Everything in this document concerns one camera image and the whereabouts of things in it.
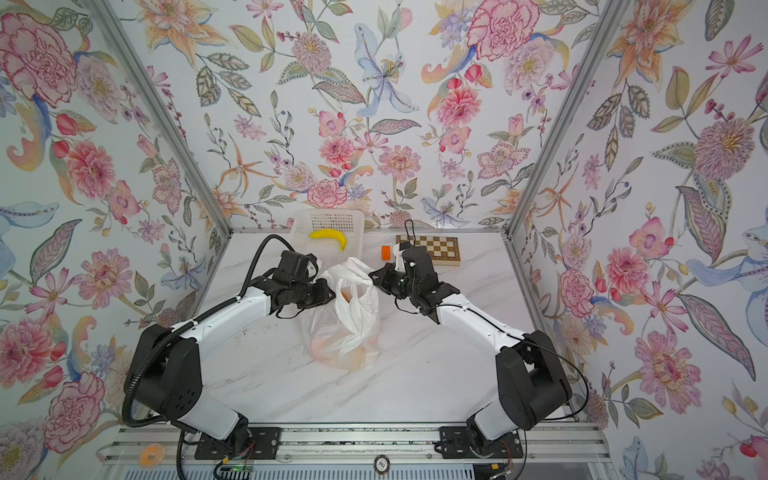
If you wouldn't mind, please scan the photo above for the white translucent plastic bag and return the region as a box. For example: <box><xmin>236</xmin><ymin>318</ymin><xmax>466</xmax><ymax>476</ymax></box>
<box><xmin>299</xmin><ymin>258</ymin><xmax>381</xmax><ymax>371</ymax></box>

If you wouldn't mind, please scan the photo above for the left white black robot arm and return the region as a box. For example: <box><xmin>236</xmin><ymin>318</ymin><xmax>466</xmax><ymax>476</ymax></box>
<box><xmin>121</xmin><ymin>250</ymin><xmax>335</xmax><ymax>453</ymax></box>

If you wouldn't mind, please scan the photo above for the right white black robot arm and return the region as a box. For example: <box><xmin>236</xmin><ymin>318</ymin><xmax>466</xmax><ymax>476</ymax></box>
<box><xmin>369</xmin><ymin>242</ymin><xmax>572</xmax><ymax>448</ymax></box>

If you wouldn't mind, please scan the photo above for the wooden chessboard box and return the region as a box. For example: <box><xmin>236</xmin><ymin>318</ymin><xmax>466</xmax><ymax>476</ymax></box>
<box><xmin>396</xmin><ymin>234</ymin><xmax>461</xmax><ymax>266</ymax></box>

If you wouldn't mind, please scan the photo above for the white perforated plastic basket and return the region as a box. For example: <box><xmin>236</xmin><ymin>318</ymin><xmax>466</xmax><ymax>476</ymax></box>
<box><xmin>289</xmin><ymin>209</ymin><xmax>364</xmax><ymax>270</ymax></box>

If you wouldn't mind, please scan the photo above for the yellow banana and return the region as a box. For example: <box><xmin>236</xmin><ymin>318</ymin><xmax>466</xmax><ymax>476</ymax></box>
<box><xmin>309</xmin><ymin>229</ymin><xmax>347</xmax><ymax>251</ymax></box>

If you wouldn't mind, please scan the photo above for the orange tape roll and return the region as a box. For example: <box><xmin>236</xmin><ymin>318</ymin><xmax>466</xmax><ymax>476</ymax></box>
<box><xmin>138</xmin><ymin>443</ymin><xmax>166</xmax><ymax>469</ymax></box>

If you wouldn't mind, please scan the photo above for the left aluminium corner post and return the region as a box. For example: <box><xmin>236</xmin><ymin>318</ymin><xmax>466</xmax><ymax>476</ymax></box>
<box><xmin>83</xmin><ymin>0</ymin><xmax>234</xmax><ymax>238</ymax></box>

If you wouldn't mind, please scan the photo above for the aluminium corner post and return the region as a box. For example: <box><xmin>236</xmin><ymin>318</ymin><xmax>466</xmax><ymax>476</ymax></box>
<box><xmin>83</xmin><ymin>0</ymin><xmax>234</xmax><ymax>238</ymax></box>
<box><xmin>505</xmin><ymin>0</ymin><xmax>632</xmax><ymax>238</ymax></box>

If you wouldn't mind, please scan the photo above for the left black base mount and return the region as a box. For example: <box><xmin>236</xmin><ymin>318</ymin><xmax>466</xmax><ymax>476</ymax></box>
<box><xmin>194</xmin><ymin>426</ymin><xmax>282</xmax><ymax>461</ymax></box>

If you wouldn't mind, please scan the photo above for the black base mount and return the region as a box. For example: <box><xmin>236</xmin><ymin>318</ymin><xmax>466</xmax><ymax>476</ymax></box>
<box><xmin>434</xmin><ymin>426</ymin><xmax>524</xmax><ymax>460</ymax></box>
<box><xmin>194</xmin><ymin>426</ymin><xmax>282</xmax><ymax>461</ymax></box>

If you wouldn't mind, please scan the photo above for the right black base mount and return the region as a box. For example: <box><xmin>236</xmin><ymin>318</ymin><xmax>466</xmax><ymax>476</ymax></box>
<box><xmin>434</xmin><ymin>426</ymin><xmax>524</xmax><ymax>460</ymax></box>

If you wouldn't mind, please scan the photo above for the left black corrugated cable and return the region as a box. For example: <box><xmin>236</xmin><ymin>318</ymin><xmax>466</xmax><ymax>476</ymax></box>
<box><xmin>121</xmin><ymin>233</ymin><xmax>296</xmax><ymax>480</ymax></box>

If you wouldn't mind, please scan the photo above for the right thin black cable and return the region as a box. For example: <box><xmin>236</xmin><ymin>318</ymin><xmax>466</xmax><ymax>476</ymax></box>
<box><xmin>392</xmin><ymin>218</ymin><xmax>590</xmax><ymax>480</ymax></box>

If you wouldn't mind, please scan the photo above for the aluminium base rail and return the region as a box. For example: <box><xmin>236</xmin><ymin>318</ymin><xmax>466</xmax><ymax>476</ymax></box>
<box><xmin>95</xmin><ymin>422</ymin><xmax>613</xmax><ymax>480</ymax></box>

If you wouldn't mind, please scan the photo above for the right aluminium corner post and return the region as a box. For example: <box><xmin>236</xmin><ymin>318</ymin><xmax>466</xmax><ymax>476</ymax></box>
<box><xmin>505</xmin><ymin>0</ymin><xmax>632</xmax><ymax>238</ymax></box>

